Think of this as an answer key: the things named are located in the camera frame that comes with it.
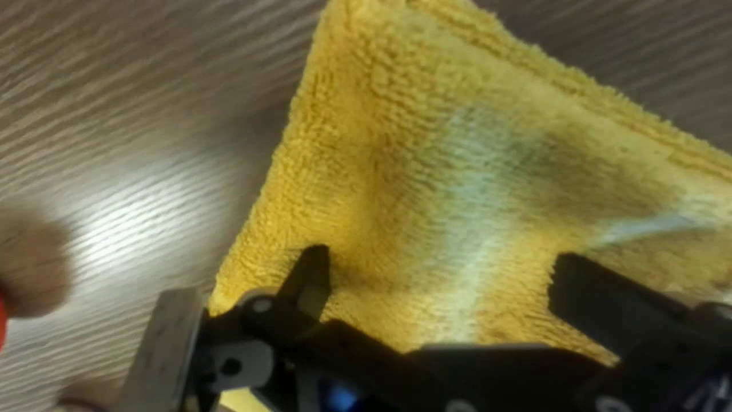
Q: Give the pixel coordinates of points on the yellow microfiber cloth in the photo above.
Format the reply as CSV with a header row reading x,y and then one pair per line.
x,y
444,166

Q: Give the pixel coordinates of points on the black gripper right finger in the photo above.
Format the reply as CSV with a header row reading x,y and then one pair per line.
x,y
633,321

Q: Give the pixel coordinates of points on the beige potato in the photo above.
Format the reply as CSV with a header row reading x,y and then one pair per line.
x,y
36,271

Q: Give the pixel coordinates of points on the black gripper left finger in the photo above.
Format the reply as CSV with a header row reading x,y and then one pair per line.
x,y
279,319

